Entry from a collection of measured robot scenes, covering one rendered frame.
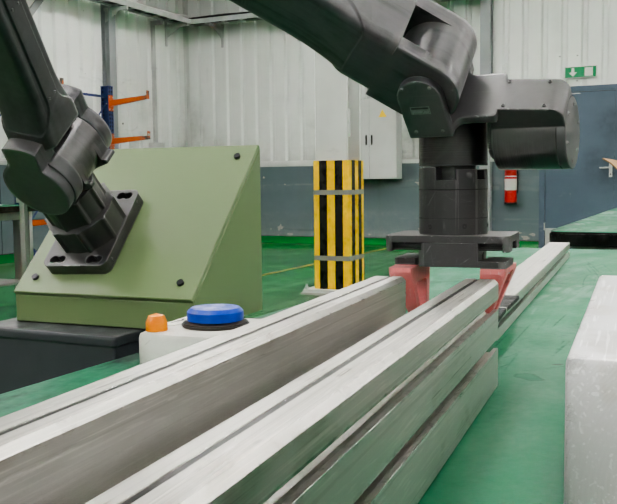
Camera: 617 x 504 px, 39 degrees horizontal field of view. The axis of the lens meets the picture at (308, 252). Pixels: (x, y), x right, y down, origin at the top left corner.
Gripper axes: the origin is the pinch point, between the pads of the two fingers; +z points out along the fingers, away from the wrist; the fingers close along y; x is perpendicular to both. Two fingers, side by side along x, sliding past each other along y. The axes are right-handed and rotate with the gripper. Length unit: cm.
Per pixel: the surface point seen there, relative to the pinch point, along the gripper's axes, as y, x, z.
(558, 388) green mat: 9.0, -4.6, 2.5
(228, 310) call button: -11.8, -19.1, -5.0
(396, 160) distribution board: -302, 1093, -35
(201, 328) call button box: -13.1, -20.6, -3.9
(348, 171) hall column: -206, 595, -18
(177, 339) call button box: -14.1, -22.2, -3.4
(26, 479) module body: -2, -52, -5
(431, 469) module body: 4.7, -29.1, 1.3
